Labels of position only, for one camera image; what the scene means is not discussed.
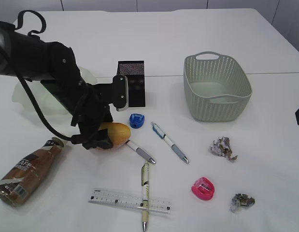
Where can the golden bread loaf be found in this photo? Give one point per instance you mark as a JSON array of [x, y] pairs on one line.
[[119, 133]]

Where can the blue pencil sharpener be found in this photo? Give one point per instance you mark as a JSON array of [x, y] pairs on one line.
[[136, 120]]

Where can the small paper ball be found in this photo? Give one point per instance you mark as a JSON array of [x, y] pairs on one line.
[[241, 200]]

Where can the blue white ballpoint pen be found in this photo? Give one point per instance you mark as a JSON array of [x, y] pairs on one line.
[[163, 136]]

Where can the cream yellow ballpoint pen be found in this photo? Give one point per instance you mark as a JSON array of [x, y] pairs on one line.
[[145, 195]]

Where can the pale green plastic basket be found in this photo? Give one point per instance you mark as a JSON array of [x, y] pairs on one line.
[[216, 90]]

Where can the clear plastic ruler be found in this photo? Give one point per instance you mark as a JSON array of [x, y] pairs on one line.
[[129, 201]]

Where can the pink pencil sharpener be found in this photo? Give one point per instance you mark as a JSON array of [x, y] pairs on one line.
[[203, 188]]

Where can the large paper ball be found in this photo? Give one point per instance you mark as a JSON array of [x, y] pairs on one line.
[[221, 147]]

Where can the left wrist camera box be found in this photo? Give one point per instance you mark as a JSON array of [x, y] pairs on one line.
[[120, 92]]

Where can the brown coffee drink bottle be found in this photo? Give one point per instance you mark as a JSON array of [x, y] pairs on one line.
[[24, 178]]

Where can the pale green wavy glass bowl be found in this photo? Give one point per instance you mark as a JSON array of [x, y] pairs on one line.
[[47, 103]]

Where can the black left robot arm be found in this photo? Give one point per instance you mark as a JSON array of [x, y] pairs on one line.
[[53, 64]]

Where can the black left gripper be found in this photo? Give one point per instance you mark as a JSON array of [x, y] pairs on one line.
[[92, 109]]

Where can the black mesh pen holder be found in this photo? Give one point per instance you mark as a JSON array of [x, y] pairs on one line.
[[133, 70]]

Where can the white grey ballpoint pen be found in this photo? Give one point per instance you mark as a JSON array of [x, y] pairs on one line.
[[140, 151]]

